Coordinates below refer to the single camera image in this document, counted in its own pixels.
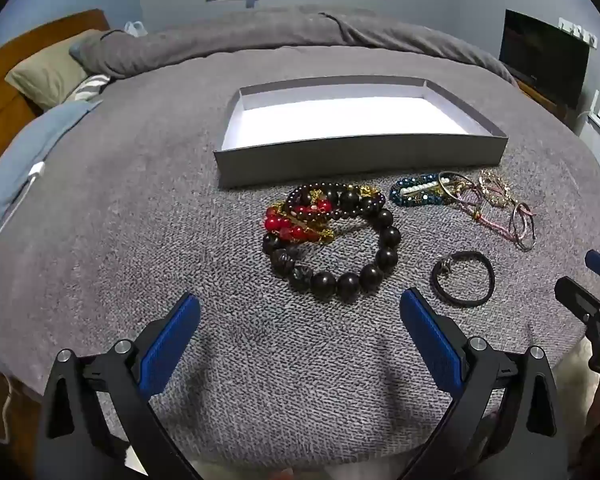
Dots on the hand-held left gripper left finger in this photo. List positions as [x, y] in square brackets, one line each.
[172, 340]

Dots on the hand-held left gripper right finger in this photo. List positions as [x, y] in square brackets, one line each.
[430, 340]

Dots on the thin silver double bangle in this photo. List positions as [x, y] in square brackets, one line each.
[516, 232]

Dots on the white pearl hair clip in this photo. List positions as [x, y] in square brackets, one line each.
[420, 191]

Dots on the grey blanket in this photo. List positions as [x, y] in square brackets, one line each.
[180, 185]

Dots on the wooden television stand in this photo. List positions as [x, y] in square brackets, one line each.
[540, 95]

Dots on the black television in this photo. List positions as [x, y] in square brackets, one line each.
[540, 55]

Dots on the light blue sheet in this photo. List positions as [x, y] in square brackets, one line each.
[25, 150]

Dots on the striped pillow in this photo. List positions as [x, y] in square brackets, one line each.
[87, 87]

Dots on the wooden headboard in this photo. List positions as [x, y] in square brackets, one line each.
[0, 110]

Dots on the olive pillow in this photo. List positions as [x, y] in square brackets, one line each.
[50, 70]

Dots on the white plastic bag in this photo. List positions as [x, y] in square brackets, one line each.
[135, 29]

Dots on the white wall sockets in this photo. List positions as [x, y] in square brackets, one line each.
[577, 30]

